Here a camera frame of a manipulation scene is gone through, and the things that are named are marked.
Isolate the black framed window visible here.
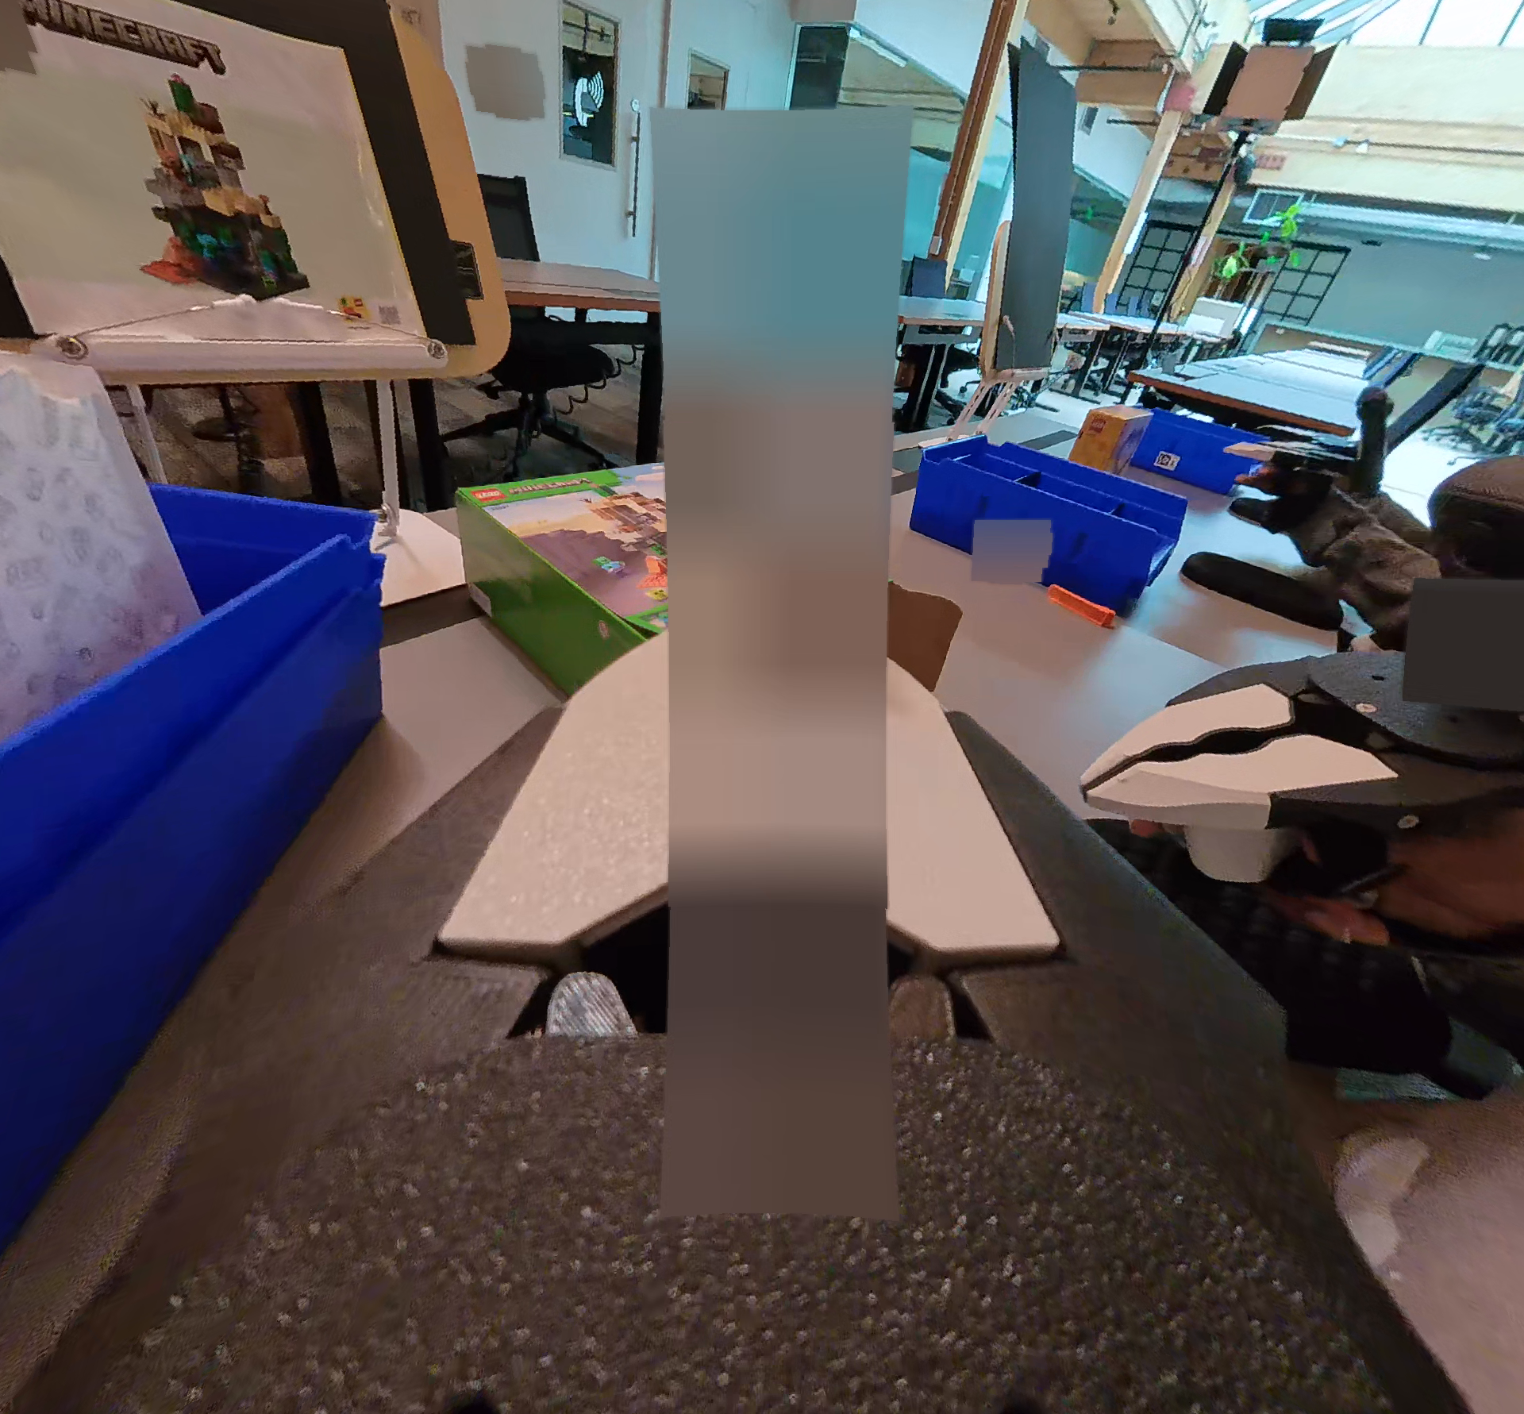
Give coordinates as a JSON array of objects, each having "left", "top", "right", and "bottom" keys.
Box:
[{"left": 1119, "top": 223, "right": 1207, "bottom": 323}]

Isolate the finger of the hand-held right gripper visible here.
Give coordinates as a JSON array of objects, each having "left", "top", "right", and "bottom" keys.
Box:
[
  {"left": 1080, "top": 683, "right": 1303, "bottom": 787},
  {"left": 1076, "top": 735, "right": 1400, "bottom": 834}
]

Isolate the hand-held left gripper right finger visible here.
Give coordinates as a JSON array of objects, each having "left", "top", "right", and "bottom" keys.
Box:
[{"left": 887, "top": 661, "right": 1063, "bottom": 1038}]

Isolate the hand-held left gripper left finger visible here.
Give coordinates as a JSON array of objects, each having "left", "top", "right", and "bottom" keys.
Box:
[{"left": 436, "top": 642, "right": 671, "bottom": 1038}]

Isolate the person's right hand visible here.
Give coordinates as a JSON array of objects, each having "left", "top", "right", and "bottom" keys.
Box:
[{"left": 1260, "top": 800, "right": 1524, "bottom": 948}]

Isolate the yellow cardboard box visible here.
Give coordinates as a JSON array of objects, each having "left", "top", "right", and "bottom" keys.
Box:
[{"left": 1068, "top": 404, "right": 1154, "bottom": 474}]

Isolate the green hanging plant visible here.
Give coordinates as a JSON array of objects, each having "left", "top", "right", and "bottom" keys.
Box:
[{"left": 1215, "top": 192, "right": 1311, "bottom": 284}]

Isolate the large blue plastic bin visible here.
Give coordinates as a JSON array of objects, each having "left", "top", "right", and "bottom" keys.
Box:
[{"left": 0, "top": 482, "right": 388, "bottom": 1250}]

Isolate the blue plastic object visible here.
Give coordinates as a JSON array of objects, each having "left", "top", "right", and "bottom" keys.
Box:
[{"left": 910, "top": 440, "right": 1192, "bottom": 617}]

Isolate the large printed paper bag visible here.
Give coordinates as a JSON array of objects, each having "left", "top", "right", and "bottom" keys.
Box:
[{"left": 0, "top": 354, "right": 202, "bottom": 743}]

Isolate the narrow wall frame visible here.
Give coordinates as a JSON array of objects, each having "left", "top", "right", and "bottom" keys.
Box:
[{"left": 560, "top": 0, "right": 620, "bottom": 168}]

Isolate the green toy set box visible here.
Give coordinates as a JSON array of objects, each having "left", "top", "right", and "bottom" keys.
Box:
[{"left": 456, "top": 464, "right": 964, "bottom": 694}]

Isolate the black standing panel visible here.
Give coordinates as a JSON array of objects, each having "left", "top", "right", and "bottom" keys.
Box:
[{"left": 941, "top": 38, "right": 1081, "bottom": 445}]

